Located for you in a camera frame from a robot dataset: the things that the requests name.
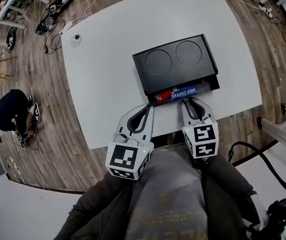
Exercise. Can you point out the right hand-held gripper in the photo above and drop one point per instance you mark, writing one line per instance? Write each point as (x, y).
(205, 139)

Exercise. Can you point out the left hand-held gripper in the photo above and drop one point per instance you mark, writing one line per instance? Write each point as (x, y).
(122, 159)

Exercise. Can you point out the large red packet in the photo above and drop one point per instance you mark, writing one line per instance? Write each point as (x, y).
(164, 95)

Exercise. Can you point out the person's right forearm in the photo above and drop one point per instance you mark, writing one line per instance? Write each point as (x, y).
(228, 184)

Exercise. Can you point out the blue grid-print packet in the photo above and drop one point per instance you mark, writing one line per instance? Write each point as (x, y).
(182, 93)

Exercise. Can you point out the black oval device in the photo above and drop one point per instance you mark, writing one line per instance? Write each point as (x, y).
(10, 40)

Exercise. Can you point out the black equipment case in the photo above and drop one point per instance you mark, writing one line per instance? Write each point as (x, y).
(48, 21)

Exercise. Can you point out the black camera rig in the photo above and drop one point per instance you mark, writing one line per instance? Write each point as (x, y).
(283, 209)

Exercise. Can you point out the person's grey shirt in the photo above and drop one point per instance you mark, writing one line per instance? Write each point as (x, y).
(167, 184)

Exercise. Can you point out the black drawer box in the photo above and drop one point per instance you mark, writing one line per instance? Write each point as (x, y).
(172, 69)

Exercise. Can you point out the person's left forearm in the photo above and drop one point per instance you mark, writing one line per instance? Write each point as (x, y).
(95, 199)

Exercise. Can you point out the white power strip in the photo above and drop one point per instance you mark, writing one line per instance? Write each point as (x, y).
(67, 27)
(265, 9)

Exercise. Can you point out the aluminium ladder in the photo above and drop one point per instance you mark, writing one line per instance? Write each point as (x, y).
(278, 131)

